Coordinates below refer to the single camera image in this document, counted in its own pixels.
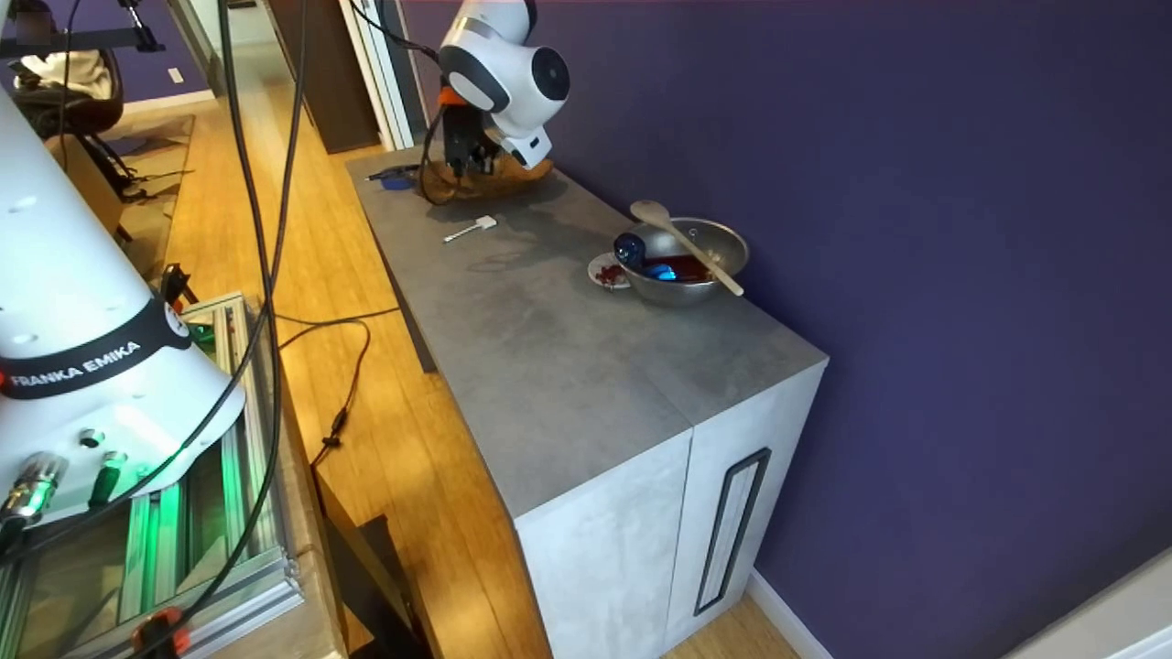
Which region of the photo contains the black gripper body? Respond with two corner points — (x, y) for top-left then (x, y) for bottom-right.
(440, 98), (505, 170)

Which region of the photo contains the small white plastic spoon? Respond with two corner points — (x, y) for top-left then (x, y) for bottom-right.
(440, 214), (501, 248)

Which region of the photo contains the flat blue object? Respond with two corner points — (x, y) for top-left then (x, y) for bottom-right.
(368, 165), (426, 196)

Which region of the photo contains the small white dish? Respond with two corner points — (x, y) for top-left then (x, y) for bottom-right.
(582, 248), (636, 296)

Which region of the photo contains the long wooden spoon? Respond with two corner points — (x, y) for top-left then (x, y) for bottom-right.
(627, 199), (748, 301)

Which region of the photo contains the silver metal bowl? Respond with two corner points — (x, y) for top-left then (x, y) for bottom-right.
(622, 214), (753, 307)

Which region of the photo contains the grey concrete-look cabinet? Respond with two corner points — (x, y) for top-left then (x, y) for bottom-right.
(343, 130), (830, 659)

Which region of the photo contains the black office chair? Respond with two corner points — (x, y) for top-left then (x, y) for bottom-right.
(20, 83), (156, 207)

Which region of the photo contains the seated person in background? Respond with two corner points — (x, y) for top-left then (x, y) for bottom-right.
(3, 0), (129, 140)

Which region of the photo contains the orange clamp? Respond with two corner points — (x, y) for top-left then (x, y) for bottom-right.
(130, 603), (196, 659)

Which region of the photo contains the white door frame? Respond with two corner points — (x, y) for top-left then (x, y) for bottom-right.
(337, 0), (432, 155)

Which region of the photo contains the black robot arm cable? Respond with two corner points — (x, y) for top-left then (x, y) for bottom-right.
(0, 0), (459, 659)

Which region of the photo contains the black cable on floor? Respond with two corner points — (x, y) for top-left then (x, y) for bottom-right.
(259, 306), (407, 474)

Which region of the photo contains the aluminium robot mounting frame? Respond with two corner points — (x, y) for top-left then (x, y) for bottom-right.
(0, 289), (306, 659)

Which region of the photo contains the black rectangular cabinet door handle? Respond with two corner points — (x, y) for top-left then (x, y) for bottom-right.
(692, 442), (775, 620)

